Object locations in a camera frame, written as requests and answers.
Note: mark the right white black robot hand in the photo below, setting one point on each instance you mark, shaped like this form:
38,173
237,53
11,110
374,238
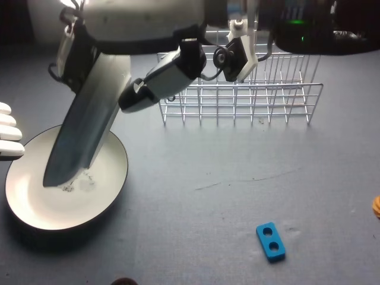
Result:
142,20

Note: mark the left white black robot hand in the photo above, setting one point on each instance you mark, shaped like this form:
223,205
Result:
10,139

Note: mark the white plate with black rim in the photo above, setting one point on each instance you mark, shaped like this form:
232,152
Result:
86,124
59,205

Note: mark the chocolate sandwich cookie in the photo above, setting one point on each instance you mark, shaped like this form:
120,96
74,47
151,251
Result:
123,281

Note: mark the blue block with two holes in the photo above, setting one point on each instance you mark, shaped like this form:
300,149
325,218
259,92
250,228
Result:
270,242

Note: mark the orange swirl biscuit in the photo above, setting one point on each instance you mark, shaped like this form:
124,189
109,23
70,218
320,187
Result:
377,207

